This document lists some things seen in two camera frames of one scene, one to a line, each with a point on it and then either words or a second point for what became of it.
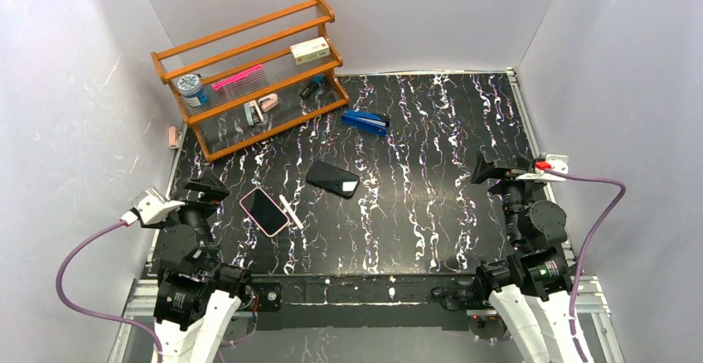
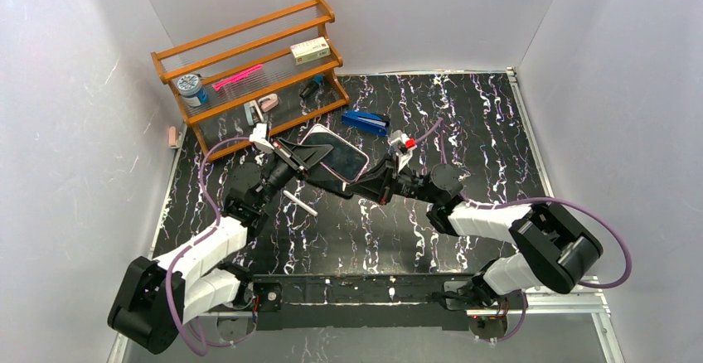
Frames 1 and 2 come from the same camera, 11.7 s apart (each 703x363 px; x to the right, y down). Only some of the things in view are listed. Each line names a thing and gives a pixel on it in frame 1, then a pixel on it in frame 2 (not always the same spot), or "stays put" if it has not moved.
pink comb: (221, 84) stays put
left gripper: (200, 196) -> (288, 158)
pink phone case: (265, 213) -> (346, 158)
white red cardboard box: (310, 50) stays put
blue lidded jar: (190, 87) stays put
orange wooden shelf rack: (254, 77) stays put
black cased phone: (333, 178) stays put
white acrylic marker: (292, 211) -> (300, 203)
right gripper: (505, 174) -> (391, 175)
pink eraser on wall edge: (172, 136) stays put
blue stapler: (373, 123) stays put
